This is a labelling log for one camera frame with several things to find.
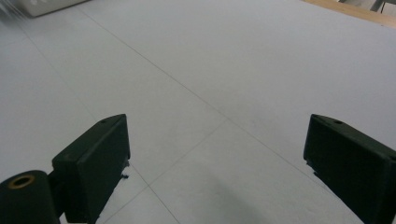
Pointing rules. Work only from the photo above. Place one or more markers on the white metal desk frame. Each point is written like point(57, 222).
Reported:
point(378, 4)

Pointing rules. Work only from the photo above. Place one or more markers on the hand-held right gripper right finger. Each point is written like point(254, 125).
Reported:
point(351, 165)

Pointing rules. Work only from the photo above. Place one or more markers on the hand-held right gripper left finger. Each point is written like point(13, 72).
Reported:
point(90, 165)

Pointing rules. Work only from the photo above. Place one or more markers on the white table cover board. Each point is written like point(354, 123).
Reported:
point(202, 77)

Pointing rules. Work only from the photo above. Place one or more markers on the white perforated plastic basket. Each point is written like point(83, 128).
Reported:
point(46, 6)

